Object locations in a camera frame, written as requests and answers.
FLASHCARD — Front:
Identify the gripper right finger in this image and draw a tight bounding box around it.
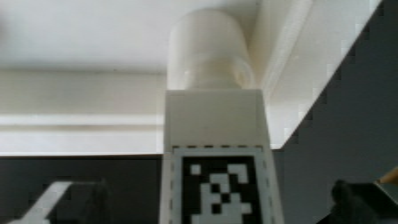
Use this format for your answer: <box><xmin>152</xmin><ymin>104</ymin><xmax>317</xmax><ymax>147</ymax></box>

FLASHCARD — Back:
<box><xmin>328</xmin><ymin>180</ymin><xmax>398</xmax><ymax>224</ymax></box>

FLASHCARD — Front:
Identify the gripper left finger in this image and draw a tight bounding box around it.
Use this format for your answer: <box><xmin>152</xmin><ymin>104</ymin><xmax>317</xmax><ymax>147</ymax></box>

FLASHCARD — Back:
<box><xmin>8</xmin><ymin>181</ymin><xmax>111</xmax><ymax>224</ymax></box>

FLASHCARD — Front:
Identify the white table leg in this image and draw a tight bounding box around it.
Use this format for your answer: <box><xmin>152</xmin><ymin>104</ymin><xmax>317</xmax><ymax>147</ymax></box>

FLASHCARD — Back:
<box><xmin>159</xmin><ymin>9</ymin><xmax>283</xmax><ymax>224</ymax></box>

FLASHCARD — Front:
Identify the white square tabletop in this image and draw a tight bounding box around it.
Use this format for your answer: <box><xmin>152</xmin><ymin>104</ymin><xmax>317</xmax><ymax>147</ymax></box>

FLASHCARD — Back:
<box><xmin>0</xmin><ymin>0</ymin><xmax>381</xmax><ymax>156</ymax></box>

